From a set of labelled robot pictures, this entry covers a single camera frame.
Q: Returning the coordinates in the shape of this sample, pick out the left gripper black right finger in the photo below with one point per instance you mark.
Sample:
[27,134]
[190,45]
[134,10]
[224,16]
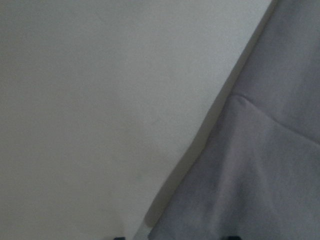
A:
[232,237]

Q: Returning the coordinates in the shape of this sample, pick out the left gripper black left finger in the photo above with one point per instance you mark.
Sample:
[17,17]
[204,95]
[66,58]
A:
[119,238]

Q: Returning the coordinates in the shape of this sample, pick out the brown t-shirt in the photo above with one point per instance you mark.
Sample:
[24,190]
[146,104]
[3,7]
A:
[258,177]

